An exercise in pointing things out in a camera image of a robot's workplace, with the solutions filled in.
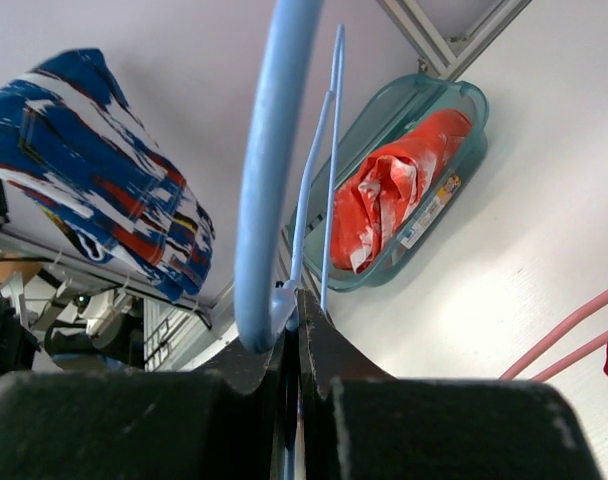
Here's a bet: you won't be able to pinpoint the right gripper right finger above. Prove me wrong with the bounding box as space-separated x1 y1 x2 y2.
298 290 601 479

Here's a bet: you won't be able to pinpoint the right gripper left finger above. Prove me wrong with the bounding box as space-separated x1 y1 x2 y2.
0 324 290 480

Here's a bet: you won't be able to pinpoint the light blue wire hanger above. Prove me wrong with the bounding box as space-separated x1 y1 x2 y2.
233 1 345 479

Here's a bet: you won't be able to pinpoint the blue patterned trousers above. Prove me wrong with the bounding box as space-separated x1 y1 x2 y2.
0 48 215 301

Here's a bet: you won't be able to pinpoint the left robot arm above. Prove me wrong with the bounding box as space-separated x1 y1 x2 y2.
0 250 145 371

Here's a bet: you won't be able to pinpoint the pink hanger with red trousers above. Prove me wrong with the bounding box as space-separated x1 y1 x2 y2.
498 277 608 382

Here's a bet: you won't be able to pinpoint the red white garment in basket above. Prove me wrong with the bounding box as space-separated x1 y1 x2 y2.
330 109 472 273

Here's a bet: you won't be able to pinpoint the teal plastic basket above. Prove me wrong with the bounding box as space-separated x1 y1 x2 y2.
303 74 489 292

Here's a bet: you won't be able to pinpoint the left aluminium frame strut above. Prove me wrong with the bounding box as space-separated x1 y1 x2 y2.
378 0 530 80

